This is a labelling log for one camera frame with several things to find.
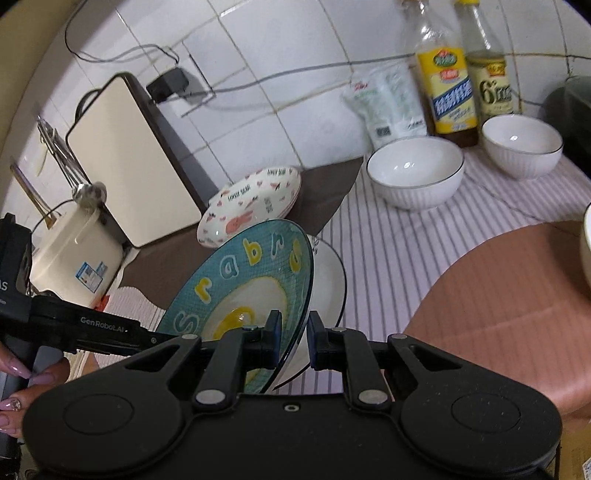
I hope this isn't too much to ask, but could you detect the white wall socket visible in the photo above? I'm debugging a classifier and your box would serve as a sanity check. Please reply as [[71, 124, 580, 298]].
[[182, 39, 219, 112]]

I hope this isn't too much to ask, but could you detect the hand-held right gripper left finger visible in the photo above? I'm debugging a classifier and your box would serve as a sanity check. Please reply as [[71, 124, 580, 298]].
[[124, 310, 283, 414]]

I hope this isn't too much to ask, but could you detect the person's left hand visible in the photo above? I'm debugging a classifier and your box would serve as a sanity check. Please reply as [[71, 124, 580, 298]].
[[0, 350, 71, 440]]

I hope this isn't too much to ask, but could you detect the clear vinegar bottle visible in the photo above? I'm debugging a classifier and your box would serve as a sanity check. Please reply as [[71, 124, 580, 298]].
[[455, 0, 523, 121]]

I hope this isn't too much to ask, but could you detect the black power cable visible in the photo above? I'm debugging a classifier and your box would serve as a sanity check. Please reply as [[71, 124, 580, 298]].
[[182, 50, 419, 100]]

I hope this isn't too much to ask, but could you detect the striped purple cloth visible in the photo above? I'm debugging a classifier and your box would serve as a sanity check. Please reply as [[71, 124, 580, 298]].
[[99, 134, 591, 395]]

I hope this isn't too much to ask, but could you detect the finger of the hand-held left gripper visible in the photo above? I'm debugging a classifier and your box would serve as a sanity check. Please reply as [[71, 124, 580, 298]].
[[142, 324, 184, 357]]

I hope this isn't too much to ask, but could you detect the teal plate with yellow letters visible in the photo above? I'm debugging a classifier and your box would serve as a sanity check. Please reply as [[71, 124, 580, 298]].
[[154, 219, 315, 395]]

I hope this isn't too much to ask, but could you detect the wooden handled spatula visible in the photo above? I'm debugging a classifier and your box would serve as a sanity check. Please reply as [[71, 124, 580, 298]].
[[9, 159, 58, 224]]

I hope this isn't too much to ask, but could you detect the white bowl with carrot print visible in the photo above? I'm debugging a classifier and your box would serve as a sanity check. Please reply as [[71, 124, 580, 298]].
[[196, 165, 303, 250]]

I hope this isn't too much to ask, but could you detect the black power adapter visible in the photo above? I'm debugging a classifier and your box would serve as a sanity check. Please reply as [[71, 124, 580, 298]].
[[146, 67, 190, 105]]

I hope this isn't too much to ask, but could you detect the white salt bag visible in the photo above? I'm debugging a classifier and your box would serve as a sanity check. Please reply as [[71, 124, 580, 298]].
[[342, 62, 428, 151]]

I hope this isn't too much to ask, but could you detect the yellow label cooking wine bottle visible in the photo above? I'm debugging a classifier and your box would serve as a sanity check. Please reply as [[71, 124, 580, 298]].
[[405, 0, 480, 148]]

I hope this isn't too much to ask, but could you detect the thin black cable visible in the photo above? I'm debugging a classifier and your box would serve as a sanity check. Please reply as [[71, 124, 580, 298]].
[[64, 0, 182, 70]]

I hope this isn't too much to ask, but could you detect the brown paper mat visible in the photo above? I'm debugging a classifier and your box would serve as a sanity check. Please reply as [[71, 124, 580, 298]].
[[401, 220, 591, 418]]

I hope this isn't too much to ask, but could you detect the cream rice cooker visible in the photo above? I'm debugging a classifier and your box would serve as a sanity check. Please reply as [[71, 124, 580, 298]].
[[29, 198, 126, 297]]

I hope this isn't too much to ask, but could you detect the white ribbed bowl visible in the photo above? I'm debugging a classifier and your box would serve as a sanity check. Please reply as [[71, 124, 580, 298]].
[[366, 137, 465, 212], [481, 115, 564, 182], [579, 200, 591, 289]]

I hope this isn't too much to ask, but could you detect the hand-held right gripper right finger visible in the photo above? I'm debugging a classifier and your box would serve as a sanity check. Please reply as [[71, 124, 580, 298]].
[[307, 311, 456, 414]]

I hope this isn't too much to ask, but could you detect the white plate with black rim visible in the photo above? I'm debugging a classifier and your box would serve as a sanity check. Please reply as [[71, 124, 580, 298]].
[[272, 234, 348, 391]]

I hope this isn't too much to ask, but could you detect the metal ladle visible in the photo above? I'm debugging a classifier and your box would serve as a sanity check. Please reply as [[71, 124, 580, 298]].
[[73, 182, 108, 207]]

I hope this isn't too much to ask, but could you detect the dark cooking pot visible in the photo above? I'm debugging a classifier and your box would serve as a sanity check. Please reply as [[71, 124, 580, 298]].
[[539, 75, 591, 163]]

